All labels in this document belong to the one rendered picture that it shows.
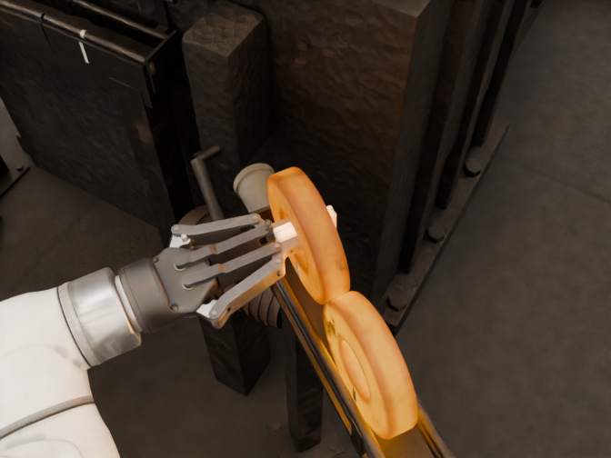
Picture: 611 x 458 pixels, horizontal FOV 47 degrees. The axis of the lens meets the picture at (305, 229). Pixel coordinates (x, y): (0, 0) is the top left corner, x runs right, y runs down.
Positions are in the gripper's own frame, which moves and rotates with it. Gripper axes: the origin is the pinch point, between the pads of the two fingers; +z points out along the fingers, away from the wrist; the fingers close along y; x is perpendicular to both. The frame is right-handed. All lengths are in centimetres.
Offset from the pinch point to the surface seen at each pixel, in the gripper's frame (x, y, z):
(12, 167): -74, -96, -42
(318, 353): -8.3, 10.5, -3.8
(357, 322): 2.1, 13.4, -0.6
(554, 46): -83, -74, 112
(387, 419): -2.7, 21.9, -1.6
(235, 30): 2.3, -30.6, 4.6
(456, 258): -80, -24, 47
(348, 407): -7.6, 17.7, -3.8
